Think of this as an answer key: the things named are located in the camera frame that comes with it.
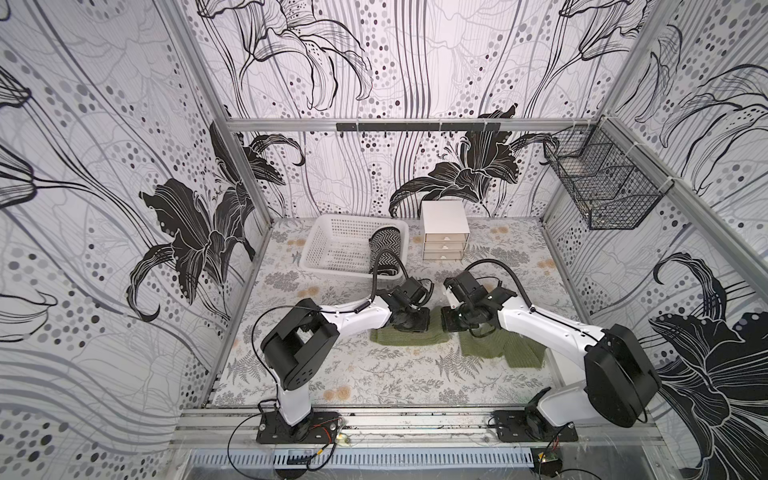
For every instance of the white plastic perforated basket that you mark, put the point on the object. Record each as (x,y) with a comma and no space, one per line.
(338,245)

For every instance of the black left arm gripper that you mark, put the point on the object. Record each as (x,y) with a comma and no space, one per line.
(421,324)

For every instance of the small black electronics box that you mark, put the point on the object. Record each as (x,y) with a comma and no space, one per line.
(547,464)

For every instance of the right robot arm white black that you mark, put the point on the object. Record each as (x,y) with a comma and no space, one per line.
(619,379)

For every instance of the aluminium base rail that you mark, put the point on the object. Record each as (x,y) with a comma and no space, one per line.
(409,426)

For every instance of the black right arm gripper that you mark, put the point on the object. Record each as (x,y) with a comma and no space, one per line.
(455,318)

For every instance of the green knit scarf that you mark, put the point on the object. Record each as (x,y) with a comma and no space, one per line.
(464,352)

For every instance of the black hook rail on wall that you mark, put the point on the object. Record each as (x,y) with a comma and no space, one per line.
(453,126)

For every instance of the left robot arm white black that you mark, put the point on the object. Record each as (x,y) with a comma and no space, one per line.
(296,347)

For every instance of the black wire wall basket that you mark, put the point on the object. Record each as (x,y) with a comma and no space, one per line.
(603,178)

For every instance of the white small drawer box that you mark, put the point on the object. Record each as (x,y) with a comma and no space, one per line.
(446,230)

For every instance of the black white patterned knit scarf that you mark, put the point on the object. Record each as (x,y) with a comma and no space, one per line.
(385,248)

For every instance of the white slotted cable duct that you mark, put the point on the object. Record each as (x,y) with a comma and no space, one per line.
(369,458)

